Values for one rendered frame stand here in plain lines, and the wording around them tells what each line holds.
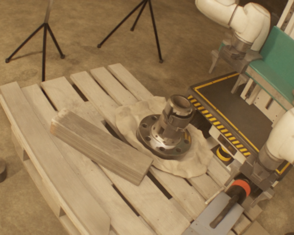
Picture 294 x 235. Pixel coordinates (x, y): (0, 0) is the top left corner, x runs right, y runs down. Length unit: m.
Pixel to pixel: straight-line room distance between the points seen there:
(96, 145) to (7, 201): 0.48
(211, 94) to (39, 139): 0.90
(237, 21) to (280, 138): 0.52
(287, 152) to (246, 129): 0.74
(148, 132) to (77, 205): 0.52
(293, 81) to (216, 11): 0.61
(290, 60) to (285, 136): 0.77
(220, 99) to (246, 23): 0.63
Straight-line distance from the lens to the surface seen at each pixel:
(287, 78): 1.68
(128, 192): 1.37
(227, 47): 1.30
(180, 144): 1.57
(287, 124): 0.93
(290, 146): 0.94
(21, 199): 1.43
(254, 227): 1.74
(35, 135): 1.43
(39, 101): 1.63
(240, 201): 1.39
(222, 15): 1.26
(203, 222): 1.20
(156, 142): 1.52
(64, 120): 1.43
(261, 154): 1.02
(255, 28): 1.26
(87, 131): 1.40
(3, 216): 1.38
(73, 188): 1.29
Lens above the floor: 1.22
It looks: 40 degrees down
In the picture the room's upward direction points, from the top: 22 degrees clockwise
